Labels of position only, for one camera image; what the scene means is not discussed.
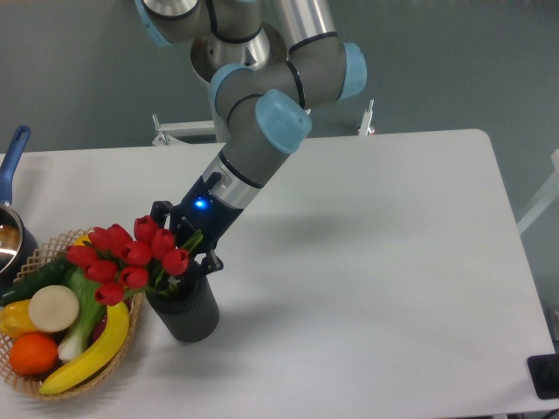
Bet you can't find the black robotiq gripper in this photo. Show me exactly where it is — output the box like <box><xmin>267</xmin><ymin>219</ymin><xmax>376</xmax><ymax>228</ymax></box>
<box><xmin>150</xmin><ymin>174</ymin><xmax>242</xmax><ymax>286</ymax></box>

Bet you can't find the red tulip bouquet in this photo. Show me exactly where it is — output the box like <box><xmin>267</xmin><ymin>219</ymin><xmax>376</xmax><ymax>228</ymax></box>
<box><xmin>66</xmin><ymin>216</ymin><xmax>204</xmax><ymax>306</ymax></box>

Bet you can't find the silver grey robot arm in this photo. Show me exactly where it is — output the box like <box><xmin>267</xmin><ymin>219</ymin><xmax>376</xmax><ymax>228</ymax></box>
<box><xmin>136</xmin><ymin>1</ymin><xmax>367</xmax><ymax>284</ymax></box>

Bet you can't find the dark grey ribbed vase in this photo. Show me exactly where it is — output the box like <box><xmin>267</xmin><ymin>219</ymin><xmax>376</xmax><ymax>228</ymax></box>
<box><xmin>147</xmin><ymin>277</ymin><xmax>219</xmax><ymax>343</ymax></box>

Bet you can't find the green bok choy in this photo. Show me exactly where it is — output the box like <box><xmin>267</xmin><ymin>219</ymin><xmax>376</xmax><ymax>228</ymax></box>
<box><xmin>58</xmin><ymin>268</ymin><xmax>106</xmax><ymax>363</ymax></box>

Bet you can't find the dark red fruit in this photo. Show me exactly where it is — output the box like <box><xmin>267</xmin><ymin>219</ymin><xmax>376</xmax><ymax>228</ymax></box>
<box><xmin>90</xmin><ymin>315</ymin><xmax>107</xmax><ymax>345</ymax></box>

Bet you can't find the green cucumber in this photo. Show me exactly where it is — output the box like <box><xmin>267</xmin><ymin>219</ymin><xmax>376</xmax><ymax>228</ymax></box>
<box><xmin>1</xmin><ymin>258</ymin><xmax>73</xmax><ymax>307</ymax></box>

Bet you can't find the yellow banana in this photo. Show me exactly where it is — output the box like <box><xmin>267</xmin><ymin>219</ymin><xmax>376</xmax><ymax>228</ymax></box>
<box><xmin>38</xmin><ymin>302</ymin><xmax>130</xmax><ymax>395</ymax></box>

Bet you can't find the beige round disc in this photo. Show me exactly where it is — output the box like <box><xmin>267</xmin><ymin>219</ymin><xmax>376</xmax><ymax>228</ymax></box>
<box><xmin>28</xmin><ymin>285</ymin><xmax>79</xmax><ymax>333</ymax></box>

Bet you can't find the yellow bell pepper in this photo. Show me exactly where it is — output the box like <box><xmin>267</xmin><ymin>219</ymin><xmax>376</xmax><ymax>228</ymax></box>
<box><xmin>1</xmin><ymin>299</ymin><xmax>39</xmax><ymax>339</ymax></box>

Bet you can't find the orange fruit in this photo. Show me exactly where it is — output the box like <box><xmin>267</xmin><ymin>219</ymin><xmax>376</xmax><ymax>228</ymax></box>
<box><xmin>9</xmin><ymin>333</ymin><xmax>59</xmax><ymax>375</ymax></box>

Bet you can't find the black device at table edge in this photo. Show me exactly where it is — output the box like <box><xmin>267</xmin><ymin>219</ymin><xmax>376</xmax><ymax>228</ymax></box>
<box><xmin>527</xmin><ymin>354</ymin><xmax>558</xmax><ymax>400</ymax></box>

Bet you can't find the blue handled saucepan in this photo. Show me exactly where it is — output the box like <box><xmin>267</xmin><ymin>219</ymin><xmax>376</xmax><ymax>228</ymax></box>
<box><xmin>1</xmin><ymin>126</ymin><xmax>38</xmax><ymax>293</ymax></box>

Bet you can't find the white frame at right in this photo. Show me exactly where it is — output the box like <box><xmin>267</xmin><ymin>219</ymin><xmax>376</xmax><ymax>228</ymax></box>
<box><xmin>516</xmin><ymin>149</ymin><xmax>558</xmax><ymax>235</ymax></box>

